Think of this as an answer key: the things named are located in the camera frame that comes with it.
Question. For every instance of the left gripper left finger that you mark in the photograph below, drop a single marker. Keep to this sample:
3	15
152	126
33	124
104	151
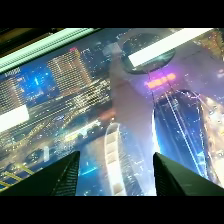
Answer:
53	180

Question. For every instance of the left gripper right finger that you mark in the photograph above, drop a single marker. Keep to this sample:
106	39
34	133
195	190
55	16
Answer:
183	181

